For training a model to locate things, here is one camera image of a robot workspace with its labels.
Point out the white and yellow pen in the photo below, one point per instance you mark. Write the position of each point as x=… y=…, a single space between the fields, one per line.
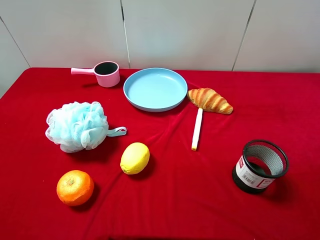
x=197 y=128

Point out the light blue bath loofah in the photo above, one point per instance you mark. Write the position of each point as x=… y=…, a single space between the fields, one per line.
x=80 y=126

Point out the black mesh pen holder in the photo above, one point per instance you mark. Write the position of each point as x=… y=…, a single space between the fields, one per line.
x=261 y=163

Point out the yellow lemon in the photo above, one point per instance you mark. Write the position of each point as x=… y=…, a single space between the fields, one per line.
x=134 y=158

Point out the light blue plate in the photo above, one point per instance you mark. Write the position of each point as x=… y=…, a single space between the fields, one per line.
x=155 y=89

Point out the pink saucepan with handle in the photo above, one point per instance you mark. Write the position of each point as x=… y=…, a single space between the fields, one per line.
x=107 y=73

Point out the red velvet tablecloth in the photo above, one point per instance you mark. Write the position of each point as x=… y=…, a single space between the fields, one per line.
x=180 y=194

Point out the croissant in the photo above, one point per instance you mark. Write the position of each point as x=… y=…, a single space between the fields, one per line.
x=209 y=100

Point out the orange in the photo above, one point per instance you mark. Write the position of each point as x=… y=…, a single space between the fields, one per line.
x=75 y=188

